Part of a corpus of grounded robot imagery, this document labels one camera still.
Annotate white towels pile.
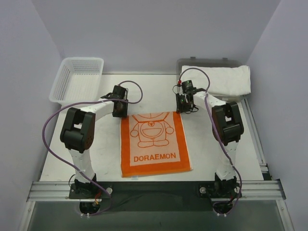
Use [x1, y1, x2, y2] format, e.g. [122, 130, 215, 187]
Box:
[181, 65, 251, 97]

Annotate orange cloth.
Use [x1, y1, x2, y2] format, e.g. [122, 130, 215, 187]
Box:
[120, 112, 192, 178]

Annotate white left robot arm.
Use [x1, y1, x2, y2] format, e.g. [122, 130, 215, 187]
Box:
[60, 85, 128, 184]

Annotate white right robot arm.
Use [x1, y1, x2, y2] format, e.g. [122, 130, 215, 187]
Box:
[176, 80, 244, 181]

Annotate white plastic mesh basket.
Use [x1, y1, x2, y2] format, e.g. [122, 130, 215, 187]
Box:
[49, 57, 104, 105]

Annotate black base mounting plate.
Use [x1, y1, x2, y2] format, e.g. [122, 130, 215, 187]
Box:
[68, 179, 242, 214]

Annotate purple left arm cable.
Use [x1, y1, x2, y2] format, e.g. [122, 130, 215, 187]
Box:
[42, 80, 144, 216]

